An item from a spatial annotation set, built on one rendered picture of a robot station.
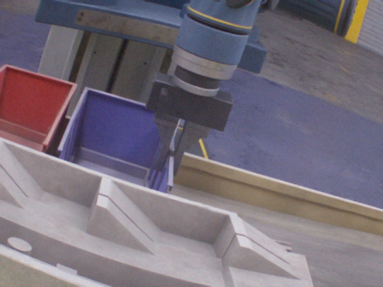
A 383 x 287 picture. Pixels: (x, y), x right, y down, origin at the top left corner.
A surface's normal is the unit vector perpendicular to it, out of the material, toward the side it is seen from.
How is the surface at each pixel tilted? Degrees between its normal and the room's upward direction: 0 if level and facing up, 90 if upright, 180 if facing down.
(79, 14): 90
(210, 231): 80
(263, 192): 89
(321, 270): 0
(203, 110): 90
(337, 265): 0
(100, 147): 88
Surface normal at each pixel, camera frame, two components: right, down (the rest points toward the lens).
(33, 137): 0.01, 0.38
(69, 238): 0.31, -0.93
